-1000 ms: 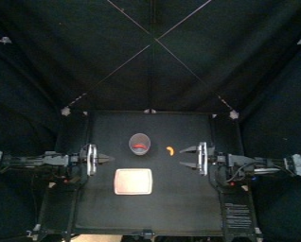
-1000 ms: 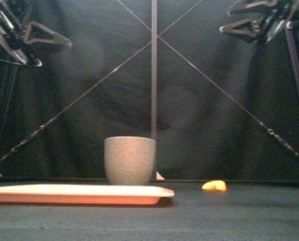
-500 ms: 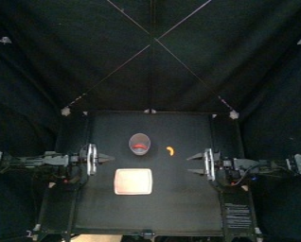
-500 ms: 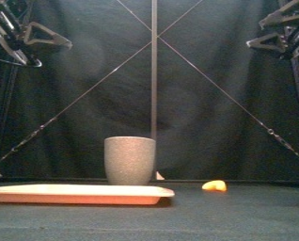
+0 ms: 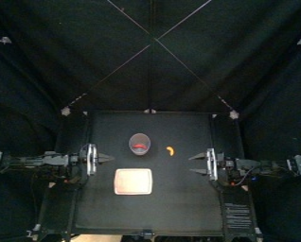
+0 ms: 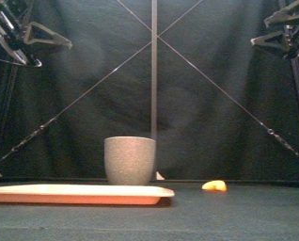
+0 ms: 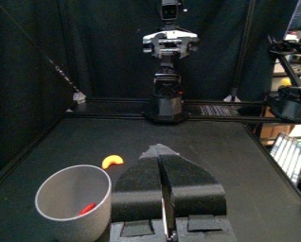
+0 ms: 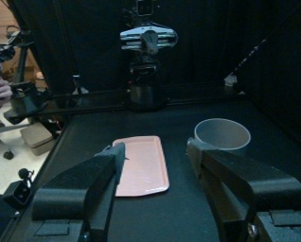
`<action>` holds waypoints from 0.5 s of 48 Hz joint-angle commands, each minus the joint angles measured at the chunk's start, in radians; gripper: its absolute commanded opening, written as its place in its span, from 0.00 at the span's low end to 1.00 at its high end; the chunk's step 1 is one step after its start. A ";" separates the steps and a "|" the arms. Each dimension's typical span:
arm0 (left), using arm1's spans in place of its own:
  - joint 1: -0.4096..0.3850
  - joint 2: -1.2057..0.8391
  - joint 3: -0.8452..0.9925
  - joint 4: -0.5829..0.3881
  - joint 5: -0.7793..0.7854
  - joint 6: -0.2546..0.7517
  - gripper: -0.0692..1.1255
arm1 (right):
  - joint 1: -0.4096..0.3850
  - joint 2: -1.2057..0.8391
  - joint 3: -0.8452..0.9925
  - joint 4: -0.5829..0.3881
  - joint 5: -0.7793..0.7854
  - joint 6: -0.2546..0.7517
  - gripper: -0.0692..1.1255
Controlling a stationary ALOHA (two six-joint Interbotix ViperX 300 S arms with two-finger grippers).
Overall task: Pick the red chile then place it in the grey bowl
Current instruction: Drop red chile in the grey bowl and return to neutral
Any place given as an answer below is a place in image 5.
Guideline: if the white square plate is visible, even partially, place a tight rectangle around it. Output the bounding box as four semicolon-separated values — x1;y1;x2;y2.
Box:
112;167;153;196

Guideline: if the white text label sticker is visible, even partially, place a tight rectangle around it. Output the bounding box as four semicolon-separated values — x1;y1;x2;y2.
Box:
224;202;254;231

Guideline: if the black table edge clamp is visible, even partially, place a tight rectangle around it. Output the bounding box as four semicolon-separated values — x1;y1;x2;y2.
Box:
137;229;158;242

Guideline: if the black cloth backdrop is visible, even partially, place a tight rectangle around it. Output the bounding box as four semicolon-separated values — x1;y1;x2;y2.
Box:
0;0;301;242

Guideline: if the thin diagonal brace wire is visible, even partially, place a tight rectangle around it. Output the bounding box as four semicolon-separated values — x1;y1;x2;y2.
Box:
66;0;214;112
106;0;237;114

